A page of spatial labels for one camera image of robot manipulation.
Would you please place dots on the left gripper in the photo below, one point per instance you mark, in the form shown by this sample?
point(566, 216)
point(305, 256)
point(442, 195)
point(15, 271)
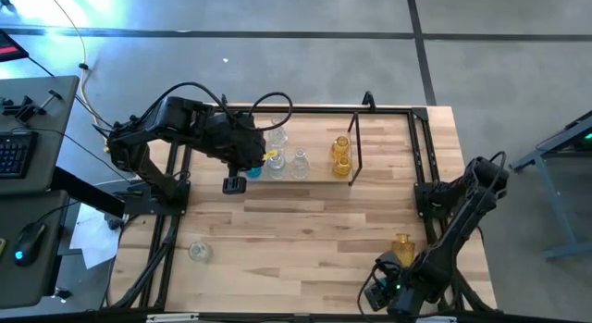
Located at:
point(236, 140)

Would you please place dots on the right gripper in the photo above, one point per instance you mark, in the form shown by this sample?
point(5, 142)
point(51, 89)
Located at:
point(407, 299)

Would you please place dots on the teal embossed glass vase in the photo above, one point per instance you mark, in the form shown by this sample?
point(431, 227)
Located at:
point(253, 172)

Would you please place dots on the clear ribbed glass vase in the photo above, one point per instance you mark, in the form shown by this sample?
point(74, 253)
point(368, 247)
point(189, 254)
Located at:
point(276, 165)

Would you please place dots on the clear glass bottle vase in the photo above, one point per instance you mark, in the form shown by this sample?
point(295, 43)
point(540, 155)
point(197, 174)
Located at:
point(278, 138)

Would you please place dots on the yellow square hobnail vase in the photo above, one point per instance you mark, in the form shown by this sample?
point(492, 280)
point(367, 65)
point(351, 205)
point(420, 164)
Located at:
point(403, 249)

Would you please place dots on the yellow ribbed wide-mouth vase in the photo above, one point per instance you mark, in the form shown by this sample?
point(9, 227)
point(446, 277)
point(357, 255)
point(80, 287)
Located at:
point(342, 168)

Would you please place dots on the yellow glass vase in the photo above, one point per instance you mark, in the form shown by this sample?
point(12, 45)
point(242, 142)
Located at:
point(340, 147)

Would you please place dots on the clear round glass vase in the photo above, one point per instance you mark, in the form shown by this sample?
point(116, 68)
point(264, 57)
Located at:
point(200, 252)

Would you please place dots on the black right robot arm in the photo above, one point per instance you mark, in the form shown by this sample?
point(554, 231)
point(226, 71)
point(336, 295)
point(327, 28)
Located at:
point(462, 207)

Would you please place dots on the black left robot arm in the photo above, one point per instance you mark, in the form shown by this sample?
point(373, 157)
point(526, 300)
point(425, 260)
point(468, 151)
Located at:
point(152, 128)

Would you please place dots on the yellow tag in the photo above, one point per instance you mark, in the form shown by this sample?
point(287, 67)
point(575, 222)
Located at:
point(270, 154)

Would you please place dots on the grey caster wheel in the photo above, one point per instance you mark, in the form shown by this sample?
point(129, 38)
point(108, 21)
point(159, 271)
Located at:
point(113, 221)

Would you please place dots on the black support beam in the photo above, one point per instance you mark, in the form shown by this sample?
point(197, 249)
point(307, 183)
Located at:
point(88, 193)

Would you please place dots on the white paper sheet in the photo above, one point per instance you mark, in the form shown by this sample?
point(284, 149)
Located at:
point(94, 239)

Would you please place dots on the small black clip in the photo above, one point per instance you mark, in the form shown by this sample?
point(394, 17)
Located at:
point(62, 294)

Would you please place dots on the black computer mouse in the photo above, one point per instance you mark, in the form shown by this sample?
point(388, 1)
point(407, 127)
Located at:
point(28, 242)

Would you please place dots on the black clamp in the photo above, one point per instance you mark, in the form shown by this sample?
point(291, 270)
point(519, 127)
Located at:
point(23, 111)

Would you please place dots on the black keyboard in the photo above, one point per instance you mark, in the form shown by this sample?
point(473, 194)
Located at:
point(14, 154)

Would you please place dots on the dark grey desk surface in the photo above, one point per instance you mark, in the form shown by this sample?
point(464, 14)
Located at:
point(14, 207)

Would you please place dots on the black screen device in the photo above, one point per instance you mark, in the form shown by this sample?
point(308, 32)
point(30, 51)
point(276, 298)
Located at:
point(9, 47)

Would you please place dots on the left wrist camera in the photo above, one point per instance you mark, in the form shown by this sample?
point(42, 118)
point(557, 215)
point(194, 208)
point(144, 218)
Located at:
point(234, 185)

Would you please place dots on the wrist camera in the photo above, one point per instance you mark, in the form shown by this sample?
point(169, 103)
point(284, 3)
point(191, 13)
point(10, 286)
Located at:
point(378, 296)
point(234, 185)

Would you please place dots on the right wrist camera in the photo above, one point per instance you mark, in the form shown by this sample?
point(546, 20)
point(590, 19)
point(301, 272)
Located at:
point(378, 296)

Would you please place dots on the white metal bracket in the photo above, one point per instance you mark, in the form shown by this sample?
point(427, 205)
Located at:
point(435, 319)
point(172, 317)

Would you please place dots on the black frame bracket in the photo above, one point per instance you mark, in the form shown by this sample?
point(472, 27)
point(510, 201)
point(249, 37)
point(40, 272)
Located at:
point(368, 100)
point(224, 100)

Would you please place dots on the wooden shelf black metal frame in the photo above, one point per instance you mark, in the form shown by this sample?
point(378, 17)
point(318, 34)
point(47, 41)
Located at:
point(319, 128)

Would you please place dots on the black aluminium table frame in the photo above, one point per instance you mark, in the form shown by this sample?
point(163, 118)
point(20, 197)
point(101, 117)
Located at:
point(324, 109)

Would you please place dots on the blue-grey metal table frame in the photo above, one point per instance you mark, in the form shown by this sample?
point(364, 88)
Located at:
point(550, 193)

